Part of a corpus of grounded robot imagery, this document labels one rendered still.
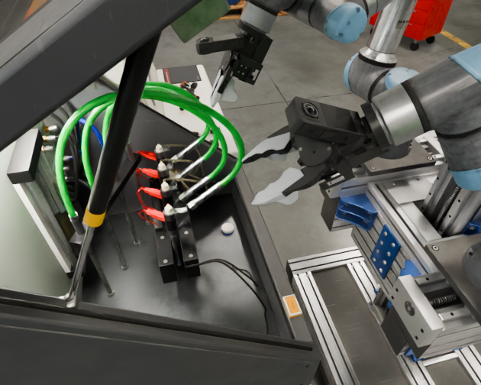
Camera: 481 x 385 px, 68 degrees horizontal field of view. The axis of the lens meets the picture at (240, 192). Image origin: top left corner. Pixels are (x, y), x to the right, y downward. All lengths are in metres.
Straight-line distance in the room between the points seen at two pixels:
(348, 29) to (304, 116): 0.40
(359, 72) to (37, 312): 1.02
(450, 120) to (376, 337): 1.34
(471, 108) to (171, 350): 0.53
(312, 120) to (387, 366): 1.39
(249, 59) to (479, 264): 0.68
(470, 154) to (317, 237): 1.77
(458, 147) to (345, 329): 1.29
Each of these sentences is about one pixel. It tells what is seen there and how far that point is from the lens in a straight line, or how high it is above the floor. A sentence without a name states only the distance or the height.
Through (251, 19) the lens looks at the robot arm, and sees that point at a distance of 0.88.
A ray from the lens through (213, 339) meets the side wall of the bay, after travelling 0.63.
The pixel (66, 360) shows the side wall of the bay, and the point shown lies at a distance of 0.59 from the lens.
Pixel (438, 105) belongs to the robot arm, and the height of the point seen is 1.50.
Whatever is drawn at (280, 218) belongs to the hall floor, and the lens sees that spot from 2.33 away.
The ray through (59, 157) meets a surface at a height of 1.32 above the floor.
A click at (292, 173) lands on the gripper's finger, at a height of 1.39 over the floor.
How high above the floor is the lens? 1.73
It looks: 44 degrees down
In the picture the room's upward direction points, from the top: straight up
